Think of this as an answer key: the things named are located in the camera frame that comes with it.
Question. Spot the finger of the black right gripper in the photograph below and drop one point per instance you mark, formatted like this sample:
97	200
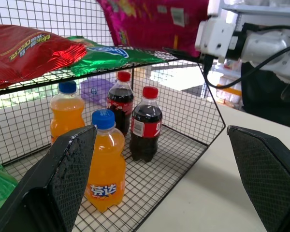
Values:
183	56

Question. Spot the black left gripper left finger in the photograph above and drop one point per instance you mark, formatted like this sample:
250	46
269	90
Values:
50	183

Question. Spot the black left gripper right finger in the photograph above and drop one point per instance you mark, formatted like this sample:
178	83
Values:
268	174

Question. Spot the magenta foil snack bag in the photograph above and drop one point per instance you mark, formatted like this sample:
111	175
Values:
154	24

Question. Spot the green plastic soda bottle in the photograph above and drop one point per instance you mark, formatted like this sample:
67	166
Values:
0	186

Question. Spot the orange soda bottle blue cap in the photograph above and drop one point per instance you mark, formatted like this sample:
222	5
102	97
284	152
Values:
66	113
108	169

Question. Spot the black bulky object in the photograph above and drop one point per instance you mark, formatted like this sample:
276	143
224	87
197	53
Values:
263	101

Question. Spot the green foil snack bag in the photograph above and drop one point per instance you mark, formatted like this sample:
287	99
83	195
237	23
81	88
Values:
106	59

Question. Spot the cola bottle red cap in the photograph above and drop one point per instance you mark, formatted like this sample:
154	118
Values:
119	104
146	130

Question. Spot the white shelf unit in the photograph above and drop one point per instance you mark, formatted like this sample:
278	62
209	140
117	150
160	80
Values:
263	9

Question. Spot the purple plastic container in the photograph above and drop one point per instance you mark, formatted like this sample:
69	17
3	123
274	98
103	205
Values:
96	90

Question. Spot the red foil snack bag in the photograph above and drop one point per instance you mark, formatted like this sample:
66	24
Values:
26	55

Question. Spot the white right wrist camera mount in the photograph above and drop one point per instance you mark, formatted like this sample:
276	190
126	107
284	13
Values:
215	36

